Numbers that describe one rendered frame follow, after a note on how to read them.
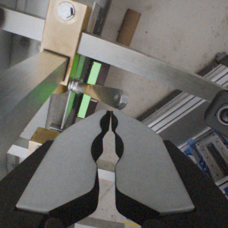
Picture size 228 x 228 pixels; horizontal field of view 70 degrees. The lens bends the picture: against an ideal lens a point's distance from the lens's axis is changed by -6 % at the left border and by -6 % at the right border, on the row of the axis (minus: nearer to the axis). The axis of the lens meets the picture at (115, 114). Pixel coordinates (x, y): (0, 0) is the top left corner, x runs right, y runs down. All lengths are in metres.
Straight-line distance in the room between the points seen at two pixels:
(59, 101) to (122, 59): 0.27
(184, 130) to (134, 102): 0.39
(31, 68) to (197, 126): 1.12
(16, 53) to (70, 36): 0.34
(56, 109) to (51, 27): 0.29
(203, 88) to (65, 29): 0.23
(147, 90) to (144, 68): 0.96
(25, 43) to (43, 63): 0.34
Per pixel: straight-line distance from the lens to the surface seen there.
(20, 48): 0.57
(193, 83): 0.30
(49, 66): 0.21
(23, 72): 0.18
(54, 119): 0.52
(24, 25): 0.28
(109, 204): 2.13
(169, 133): 1.18
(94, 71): 0.43
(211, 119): 0.22
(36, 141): 0.36
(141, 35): 1.13
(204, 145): 1.12
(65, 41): 0.26
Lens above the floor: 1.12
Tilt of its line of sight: 60 degrees down
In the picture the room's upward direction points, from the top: 180 degrees counter-clockwise
